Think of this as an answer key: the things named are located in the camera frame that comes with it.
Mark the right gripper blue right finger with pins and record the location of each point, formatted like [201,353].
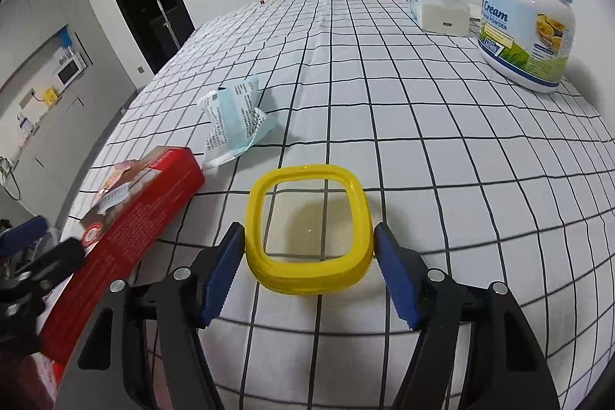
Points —
[402,270]

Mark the white tissue box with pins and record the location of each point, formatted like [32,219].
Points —
[448,17]

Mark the red plastic bag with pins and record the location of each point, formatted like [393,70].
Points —
[29,383]

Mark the clear jug on counter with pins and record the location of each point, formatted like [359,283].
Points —
[25,125]

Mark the checkered white tablecloth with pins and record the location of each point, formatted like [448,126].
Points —
[487,180]

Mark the white microwave oven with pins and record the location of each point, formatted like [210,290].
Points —
[70,70]

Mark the grey kitchen cabinet counter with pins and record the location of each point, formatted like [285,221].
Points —
[45,175]

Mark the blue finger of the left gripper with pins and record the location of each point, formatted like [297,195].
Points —
[14,240]

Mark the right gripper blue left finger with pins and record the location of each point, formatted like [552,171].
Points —
[222,268]

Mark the red toothpaste box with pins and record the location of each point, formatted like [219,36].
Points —
[134,205]

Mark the milk powder jar blue lid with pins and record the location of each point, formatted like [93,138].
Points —
[527,41]

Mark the yellow box on counter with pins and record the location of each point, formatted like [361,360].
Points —
[50,96]

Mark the white teal snack wrapper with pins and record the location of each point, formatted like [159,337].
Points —
[236,122]

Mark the blue water dispenser bottle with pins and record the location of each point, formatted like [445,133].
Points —
[65,40]

